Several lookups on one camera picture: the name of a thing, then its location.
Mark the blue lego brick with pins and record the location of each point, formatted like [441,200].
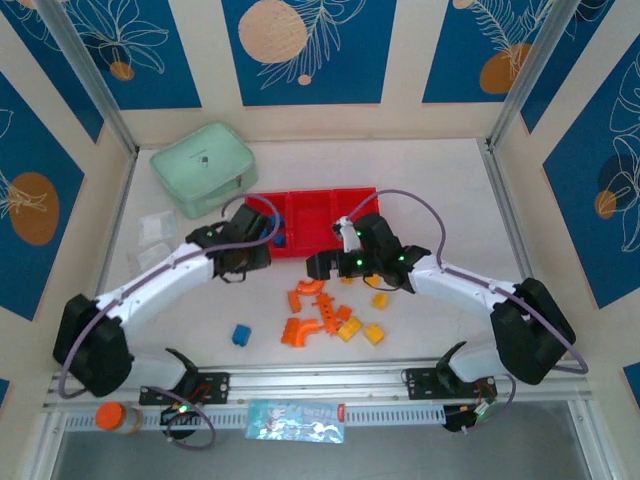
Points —
[242,334]
[281,222]
[279,241]

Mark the small orange lego piece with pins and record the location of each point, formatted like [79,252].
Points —
[343,313]

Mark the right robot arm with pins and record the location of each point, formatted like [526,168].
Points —
[530,335]

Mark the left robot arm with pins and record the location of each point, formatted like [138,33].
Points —
[160,285]

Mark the orange curved lego piece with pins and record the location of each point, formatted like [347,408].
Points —
[307,288]
[302,337]

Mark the orange spiked lego bar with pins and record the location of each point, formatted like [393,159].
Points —
[325,312]

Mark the orange lego brick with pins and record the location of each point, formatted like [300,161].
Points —
[288,332]
[294,302]

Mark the large yellow lego brick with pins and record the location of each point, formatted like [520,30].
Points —
[349,329]

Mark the mint green zipper pouch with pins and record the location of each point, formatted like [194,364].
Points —
[200,160]

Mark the clear plastic gauze packet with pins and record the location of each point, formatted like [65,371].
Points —
[157,226]
[152,256]

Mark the blue printed snack packet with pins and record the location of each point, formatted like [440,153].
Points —
[295,422]

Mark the black controller board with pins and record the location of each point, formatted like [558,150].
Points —
[180,415]
[465,417]

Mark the orange-lidded jar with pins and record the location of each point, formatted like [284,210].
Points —
[112,416]

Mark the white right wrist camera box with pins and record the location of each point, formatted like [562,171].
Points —
[348,237]

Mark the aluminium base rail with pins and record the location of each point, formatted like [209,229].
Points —
[310,385]

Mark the aluminium table side rail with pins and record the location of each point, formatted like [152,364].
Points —
[510,220]
[112,240]

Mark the aluminium frame post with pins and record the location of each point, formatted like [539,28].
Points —
[535,75]
[90,75]

